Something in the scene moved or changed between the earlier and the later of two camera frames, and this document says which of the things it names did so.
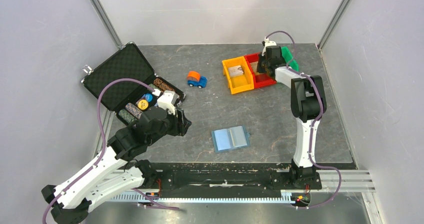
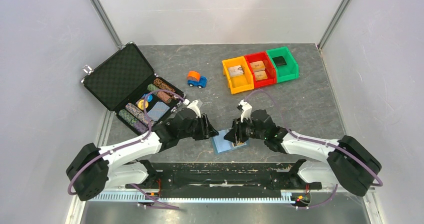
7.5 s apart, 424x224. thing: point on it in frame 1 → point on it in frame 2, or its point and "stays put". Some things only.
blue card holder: x=231 y=138 stays put
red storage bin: x=262 y=80 stays put
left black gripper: x=182 y=119 → x=207 y=131
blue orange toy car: x=194 y=79 stays put
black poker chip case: x=127 y=99 stays put
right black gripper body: x=263 y=64 → x=246 y=129
